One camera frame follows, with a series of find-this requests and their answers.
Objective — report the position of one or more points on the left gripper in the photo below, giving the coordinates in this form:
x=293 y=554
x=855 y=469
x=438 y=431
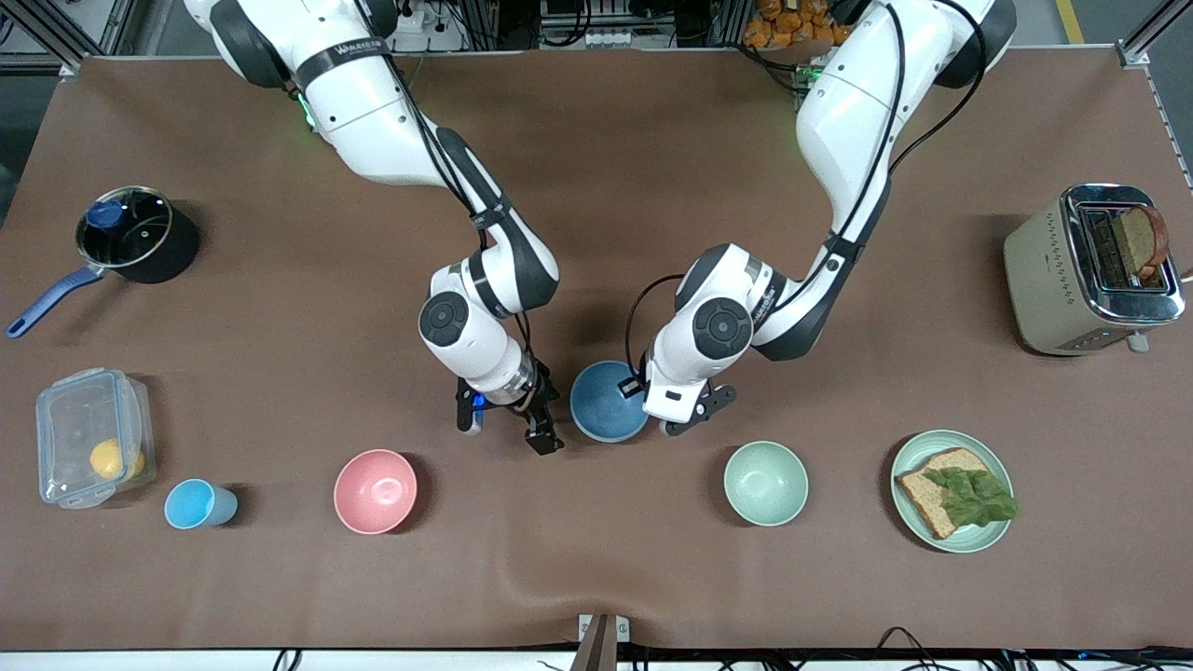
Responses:
x=625 y=384

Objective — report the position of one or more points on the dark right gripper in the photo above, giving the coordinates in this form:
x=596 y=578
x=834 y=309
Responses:
x=538 y=410

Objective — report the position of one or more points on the blue bowl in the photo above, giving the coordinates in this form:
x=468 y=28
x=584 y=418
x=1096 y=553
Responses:
x=601 y=410

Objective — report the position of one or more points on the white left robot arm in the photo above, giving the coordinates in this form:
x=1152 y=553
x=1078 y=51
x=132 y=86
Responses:
x=848 y=121

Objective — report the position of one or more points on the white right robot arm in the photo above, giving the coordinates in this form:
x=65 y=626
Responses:
x=373 y=112

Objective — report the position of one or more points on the pale mint green bowl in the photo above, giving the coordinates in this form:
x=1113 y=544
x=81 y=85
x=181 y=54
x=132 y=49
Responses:
x=766 y=483

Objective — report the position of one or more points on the pink bowl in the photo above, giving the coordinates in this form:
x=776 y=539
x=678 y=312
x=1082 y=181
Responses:
x=375 y=492

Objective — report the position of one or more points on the brown tablecloth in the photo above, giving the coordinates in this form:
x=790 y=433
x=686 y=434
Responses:
x=280 y=326

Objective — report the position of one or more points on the brown bread slice with lettuce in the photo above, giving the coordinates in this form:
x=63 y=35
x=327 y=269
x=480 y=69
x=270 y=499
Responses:
x=923 y=499

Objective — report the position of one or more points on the green lettuce leaf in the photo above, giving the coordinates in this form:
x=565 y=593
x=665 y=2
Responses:
x=974 y=499

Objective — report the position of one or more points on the blue cup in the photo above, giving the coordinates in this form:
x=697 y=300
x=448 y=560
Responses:
x=191 y=504

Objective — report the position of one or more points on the pale green plate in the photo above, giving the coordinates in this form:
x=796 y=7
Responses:
x=969 y=539

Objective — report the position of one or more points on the orange snack bag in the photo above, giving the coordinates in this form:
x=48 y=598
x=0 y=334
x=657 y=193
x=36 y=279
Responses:
x=792 y=23

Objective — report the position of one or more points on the white power strip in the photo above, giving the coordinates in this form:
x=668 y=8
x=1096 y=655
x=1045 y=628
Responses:
x=424 y=28

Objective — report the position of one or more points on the beige chrome toaster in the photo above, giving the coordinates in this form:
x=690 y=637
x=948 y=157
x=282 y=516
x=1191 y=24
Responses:
x=1044 y=270

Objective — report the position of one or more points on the yellow orange fruit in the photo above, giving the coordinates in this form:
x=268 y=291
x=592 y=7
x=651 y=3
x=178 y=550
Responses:
x=110 y=458

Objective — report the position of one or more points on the glass lid with blue knob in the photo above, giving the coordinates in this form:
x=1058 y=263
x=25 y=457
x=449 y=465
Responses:
x=130 y=233

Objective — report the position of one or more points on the clear plastic lidded container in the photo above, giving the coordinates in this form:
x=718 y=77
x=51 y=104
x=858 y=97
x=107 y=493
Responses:
x=75 y=419

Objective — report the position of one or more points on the plain brown bread slice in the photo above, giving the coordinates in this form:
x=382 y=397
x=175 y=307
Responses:
x=1139 y=240

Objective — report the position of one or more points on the metal table edge bracket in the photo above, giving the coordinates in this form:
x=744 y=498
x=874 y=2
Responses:
x=604 y=638

